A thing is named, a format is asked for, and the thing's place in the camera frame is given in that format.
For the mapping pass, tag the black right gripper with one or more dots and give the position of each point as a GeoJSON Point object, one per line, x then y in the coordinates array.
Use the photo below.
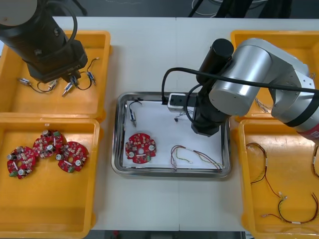
{"type": "Point", "coordinates": [205, 119]}

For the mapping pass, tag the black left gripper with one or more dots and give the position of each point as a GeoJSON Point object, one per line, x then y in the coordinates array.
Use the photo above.
{"type": "Point", "coordinates": [57, 62]}

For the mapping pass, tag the blue label metal solenoid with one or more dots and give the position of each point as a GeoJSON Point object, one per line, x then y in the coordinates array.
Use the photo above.
{"type": "Point", "coordinates": [73, 81]}
{"type": "Point", "coordinates": [133, 116]}

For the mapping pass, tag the round red circuit board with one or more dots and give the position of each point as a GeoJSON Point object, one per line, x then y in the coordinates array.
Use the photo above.
{"type": "Point", "coordinates": [21, 162]}
{"type": "Point", "coordinates": [47, 145]}
{"type": "Point", "coordinates": [140, 148]}
{"type": "Point", "coordinates": [72, 157]}

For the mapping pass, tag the silver-black right robot arm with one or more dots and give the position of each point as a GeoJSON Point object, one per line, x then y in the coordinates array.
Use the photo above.
{"type": "Point", "coordinates": [249, 74]}

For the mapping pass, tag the silver-black left robot arm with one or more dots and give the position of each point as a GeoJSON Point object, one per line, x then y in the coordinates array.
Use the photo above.
{"type": "Point", "coordinates": [30, 30]}

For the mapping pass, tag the yellow-orange plastic bin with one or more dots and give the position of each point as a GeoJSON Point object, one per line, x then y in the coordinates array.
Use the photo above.
{"type": "Point", "coordinates": [74, 107]}
{"type": "Point", "coordinates": [301, 42]}
{"type": "Point", "coordinates": [256, 200]}
{"type": "Point", "coordinates": [74, 214]}

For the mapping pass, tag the white paper sheet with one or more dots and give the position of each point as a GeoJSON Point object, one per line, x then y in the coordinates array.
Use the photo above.
{"type": "Point", "coordinates": [159, 125]}

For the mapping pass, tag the pile of metal solenoids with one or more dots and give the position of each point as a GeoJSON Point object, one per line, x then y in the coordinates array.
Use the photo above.
{"type": "Point", "coordinates": [23, 81]}

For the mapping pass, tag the black stand leg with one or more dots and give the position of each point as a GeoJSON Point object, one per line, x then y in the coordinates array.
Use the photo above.
{"type": "Point", "coordinates": [81, 7]}

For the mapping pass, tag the steel tray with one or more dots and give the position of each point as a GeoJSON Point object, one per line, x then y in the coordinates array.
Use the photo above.
{"type": "Point", "coordinates": [116, 149]}

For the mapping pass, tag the black tripod stand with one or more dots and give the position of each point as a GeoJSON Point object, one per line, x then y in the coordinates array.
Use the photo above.
{"type": "Point", "coordinates": [195, 9]}

